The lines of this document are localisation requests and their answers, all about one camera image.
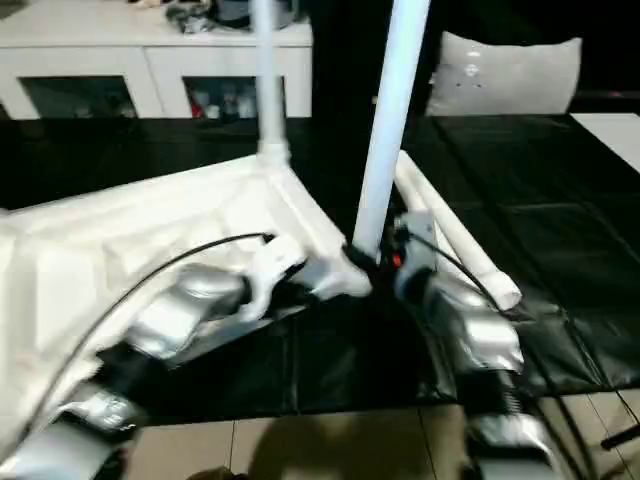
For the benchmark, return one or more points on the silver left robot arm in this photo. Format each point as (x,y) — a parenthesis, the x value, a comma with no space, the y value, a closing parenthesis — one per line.
(200,295)

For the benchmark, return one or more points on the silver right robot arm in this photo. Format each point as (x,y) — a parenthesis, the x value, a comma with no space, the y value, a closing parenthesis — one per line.
(480,330)

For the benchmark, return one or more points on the small red bottle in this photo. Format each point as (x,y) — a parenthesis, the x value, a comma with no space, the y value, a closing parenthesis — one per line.
(198,105)

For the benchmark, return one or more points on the black work mat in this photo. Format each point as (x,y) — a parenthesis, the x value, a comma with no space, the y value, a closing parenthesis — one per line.
(525,200)

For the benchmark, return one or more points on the black sofa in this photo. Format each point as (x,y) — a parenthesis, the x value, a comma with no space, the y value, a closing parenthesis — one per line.
(350,60)

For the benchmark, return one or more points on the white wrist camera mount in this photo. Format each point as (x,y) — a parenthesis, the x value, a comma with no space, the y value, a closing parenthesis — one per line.
(272,260)
(420,235)

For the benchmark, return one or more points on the white plastic table top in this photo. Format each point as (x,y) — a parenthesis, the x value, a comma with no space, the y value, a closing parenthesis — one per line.
(100,240)

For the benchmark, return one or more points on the white flat board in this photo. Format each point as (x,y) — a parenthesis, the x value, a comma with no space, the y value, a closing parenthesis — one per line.
(610,135)

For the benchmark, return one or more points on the dark bag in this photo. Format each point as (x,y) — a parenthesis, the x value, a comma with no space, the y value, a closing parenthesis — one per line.
(240,12)

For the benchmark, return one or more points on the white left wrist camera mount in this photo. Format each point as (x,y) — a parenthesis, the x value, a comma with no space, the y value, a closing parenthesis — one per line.
(272,260)

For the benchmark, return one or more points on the white cabinet with glass doors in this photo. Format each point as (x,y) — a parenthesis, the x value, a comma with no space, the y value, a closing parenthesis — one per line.
(125,55)

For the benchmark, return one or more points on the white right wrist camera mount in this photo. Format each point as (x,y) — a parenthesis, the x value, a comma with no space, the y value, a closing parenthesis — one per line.
(420,235)

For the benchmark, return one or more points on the light grey pillow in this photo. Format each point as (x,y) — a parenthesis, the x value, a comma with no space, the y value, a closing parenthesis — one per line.
(505,75)

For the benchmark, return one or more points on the black table frame leg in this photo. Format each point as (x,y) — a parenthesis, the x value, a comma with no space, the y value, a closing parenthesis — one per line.
(620,437)

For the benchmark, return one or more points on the small white cup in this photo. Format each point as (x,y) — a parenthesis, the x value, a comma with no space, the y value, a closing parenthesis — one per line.
(213,111)

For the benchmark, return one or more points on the dark robot foot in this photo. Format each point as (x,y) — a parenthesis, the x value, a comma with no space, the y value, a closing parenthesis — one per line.
(220,475)

